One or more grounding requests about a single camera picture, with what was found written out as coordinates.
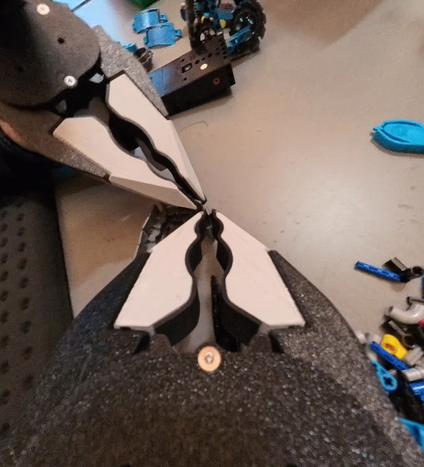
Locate blue plastic separator tool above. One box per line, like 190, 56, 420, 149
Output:
370, 120, 424, 159

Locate blue curved panel piece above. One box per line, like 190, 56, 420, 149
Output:
132, 8, 182, 50

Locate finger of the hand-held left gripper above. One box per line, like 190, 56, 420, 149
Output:
52, 106, 201, 210
105, 71, 207, 203

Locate person's left hand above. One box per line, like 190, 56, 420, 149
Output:
0, 117, 28, 147

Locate grey toy track chain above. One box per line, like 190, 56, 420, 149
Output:
141, 204, 212, 252

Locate pile of plastic building pieces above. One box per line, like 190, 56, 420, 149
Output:
354, 223, 424, 460

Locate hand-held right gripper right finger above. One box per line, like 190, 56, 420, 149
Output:
211, 211, 306, 346

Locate black toothed toy wheel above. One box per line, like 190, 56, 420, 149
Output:
135, 47, 154, 71

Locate black studded pad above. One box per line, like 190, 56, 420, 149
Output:
0, 193, 75, 467

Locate black control box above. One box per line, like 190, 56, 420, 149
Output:
150, 49, 236, 117

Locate blue tracked toy robot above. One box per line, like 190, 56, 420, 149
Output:
183, 0, 267, 61

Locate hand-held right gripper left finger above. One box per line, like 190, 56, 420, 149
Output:
113, 211, 212, 345

